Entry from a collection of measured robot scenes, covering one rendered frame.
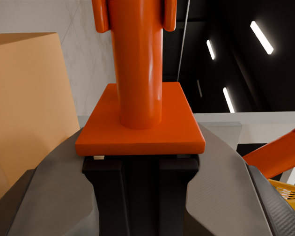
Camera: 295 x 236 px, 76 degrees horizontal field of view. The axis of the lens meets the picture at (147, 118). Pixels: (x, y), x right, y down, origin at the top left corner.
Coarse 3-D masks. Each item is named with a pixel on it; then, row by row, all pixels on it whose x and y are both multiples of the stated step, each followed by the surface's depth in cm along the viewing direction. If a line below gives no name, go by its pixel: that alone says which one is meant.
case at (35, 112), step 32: (0, 64) 17; (32, 64) 22; (64, 64) 30; (0, 96) 17; (32, 96) 21; (64, 96) 30; (0, 128) 17; (32, 128) 21; (64, 128) 29; (0, 160) 17; (32, 160) 21; (0, 192) 17
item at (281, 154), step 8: (288, 136) 13; (272, 144) 14; (280, 144) 13; (288, 144) 13; (256, 152) 14; (264, 152) 14; (272, 152) 13; (280, 152) 13; (288, 152) 13; (248, 160) 14; (256, 160) 14; (264, 160) 13; (272, 160) 13; (280, 160) 13; (288, 160) 13; (264, 168) 13; (272, 168) 13; (280, 168) 13; (288, 168) 13; (272, 176) 14
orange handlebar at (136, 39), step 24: (96, 0) 7; (120, 0) 7; (144, 0) 7; (168, 0) 7; (96, 24) 7; (120, 24) 7; (144, 24) 7; (168, 24) 7; (120, 48) 8; (144, 48) 7; (120, 72) 8; (144, 72) 8; (120, 96) 9; (144, 96) 8; (120, 120) 10; (144, 120) 9
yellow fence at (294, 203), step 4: (268, 180) 138; (272, 180) 136; (272, 184) 134; (276, 184) 129; (280, 184) 125; (284, 184) 122; (288, 184) 120; (276, 188) 120; (284, 188) 122; (288, 188) 118; (292, 188) 115; (288, 200) 82; (292, 200) 81; (292, 204) 79
